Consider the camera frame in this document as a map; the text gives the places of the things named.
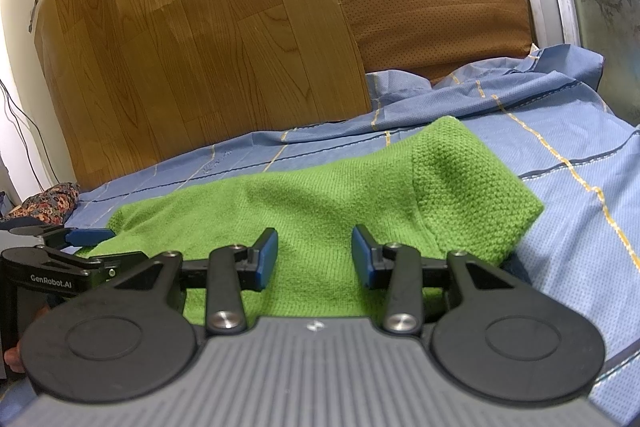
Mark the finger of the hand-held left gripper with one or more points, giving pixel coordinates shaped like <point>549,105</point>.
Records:
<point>90,236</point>

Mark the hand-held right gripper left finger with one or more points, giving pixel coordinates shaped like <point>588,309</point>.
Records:
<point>267,258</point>

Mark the frosted floral glass panel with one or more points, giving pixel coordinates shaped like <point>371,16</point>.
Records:
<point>605,17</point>

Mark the brown perforated cushion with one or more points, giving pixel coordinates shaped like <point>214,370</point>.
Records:
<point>435,12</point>

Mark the floral patterned cloth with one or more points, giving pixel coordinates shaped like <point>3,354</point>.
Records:
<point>47,204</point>

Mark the blue checked bed sheet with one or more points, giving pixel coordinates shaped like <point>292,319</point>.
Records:
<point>575,142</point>

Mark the green striped knit sweater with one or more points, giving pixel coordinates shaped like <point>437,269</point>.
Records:
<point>320,202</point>

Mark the wood-pattern board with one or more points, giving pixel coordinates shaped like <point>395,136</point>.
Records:
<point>190,57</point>

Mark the person's left hand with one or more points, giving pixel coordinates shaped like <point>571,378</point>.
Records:
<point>14,357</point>

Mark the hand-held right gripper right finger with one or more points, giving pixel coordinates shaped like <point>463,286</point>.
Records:
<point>361,258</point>

